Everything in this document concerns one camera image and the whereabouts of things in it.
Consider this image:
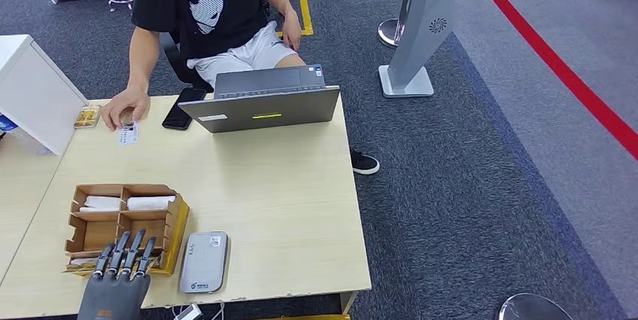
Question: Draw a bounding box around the person's right hand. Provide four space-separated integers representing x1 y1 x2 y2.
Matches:
101 85 151 133

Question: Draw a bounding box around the person's left hand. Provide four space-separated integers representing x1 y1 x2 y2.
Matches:
280 8 303 53

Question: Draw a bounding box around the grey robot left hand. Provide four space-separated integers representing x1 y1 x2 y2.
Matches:
77 229 158 320

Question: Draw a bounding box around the white printed ID card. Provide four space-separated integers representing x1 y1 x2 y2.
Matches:
117 123 139 147

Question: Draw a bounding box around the wooden card organizer box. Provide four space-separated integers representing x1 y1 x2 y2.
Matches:
63 184 190 277

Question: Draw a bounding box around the person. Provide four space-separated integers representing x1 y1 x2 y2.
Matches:
101 0 381 176

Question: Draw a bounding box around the grey white card reader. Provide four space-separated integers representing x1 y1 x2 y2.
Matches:
178 230 230 294

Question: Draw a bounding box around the black smartphone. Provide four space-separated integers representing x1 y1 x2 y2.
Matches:
160 87 208 132

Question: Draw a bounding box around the black office chair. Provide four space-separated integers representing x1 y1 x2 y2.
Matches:
159 32 215 93

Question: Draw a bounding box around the grey laptop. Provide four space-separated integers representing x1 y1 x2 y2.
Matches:
178 64 342 134

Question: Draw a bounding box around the white cabinet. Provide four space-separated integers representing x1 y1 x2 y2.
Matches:
0 34 88 156

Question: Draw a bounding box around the clear bottle blue label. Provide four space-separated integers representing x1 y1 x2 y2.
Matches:
0 114 51 155

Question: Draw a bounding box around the grey kiosk stand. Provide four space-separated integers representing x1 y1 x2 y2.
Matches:
378 0 455 99

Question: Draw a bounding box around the black white-soled shoe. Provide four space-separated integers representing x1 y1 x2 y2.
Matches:
350 149 381 176

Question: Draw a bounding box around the chrome stanchion base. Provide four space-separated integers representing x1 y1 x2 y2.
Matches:
498 292 574 320

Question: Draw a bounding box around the chrome stanchion post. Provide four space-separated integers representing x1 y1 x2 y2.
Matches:
377 0 420 50

